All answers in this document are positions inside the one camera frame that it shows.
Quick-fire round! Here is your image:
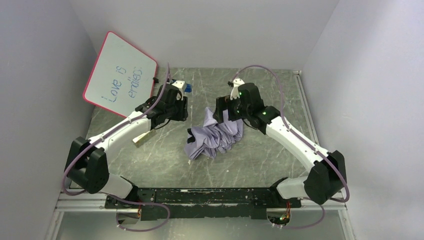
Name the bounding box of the black and lavender umbrella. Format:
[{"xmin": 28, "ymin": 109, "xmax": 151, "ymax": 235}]
[{"xmin": 184, "ymin": 107, "xmax": 244, "ymax": 160}]

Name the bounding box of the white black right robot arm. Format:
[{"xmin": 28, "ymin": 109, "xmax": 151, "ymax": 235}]
[{"xmin": 213, "ymin": 78, "xmax": 348, "ymax": 205}]

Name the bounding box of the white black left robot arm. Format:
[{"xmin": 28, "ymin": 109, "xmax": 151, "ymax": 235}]
[{"xmin": 64, "ymin": 80, "xmax": 188, "ymax": 202}]

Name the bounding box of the blue stapler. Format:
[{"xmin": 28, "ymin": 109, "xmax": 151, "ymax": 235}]
[{"xmin": 170, "ymin": 79, "xmax": 192, "ymax": 93}]

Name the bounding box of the small beige cardboard box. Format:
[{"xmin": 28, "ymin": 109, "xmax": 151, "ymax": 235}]
[{"xmin": 132, "ymin": 129, "xmax": 156, "ymax": 148}]

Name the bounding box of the pink framed whiteboard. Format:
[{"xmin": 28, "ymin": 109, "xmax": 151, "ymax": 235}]
[{"xmin": 82, "ymin": 31, "xmax": 158, "ymax": 117}]

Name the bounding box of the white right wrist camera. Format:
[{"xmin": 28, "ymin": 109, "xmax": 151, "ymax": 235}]
[{"xmin": 228, "ymin": 78, "xmax": 245, "ymax": 100}]

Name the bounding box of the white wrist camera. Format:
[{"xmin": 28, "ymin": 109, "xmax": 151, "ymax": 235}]
[
  {"xmin": 171, "ymin": 80, "xmax": 187, "ymax": 101},
  {"xmin": 228, "ymin": 78, "xmax": 245, "ymax": 100}
]

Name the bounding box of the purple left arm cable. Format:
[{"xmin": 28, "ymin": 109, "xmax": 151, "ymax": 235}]
[{"xmin": 61, "ymin": 62, "xmax": 172, "ymax": 233}]

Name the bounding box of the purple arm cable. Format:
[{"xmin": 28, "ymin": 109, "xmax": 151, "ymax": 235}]
[
  {"xmin": 61, "ymin": 62, "xmax": 172, "ymax": 233},
  {"xmin": 231, "ymin": 64, "xmax": 351, "ymax": 230}
]

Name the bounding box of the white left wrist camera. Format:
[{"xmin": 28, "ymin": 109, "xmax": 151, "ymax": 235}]
[{"xmin": 171, "ymin": 80, "xmax": 187, "ymax": 101}]

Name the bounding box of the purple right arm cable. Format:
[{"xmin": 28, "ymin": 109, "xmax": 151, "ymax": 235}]
[{"xmin": 231, "ymin": 64, "xmax": 351, "ymax": 230}]

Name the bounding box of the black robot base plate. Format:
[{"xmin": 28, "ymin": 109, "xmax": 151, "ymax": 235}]
[{"xmin": 104, "ymin": 187, "xmax": 301, "ymax": 221}]

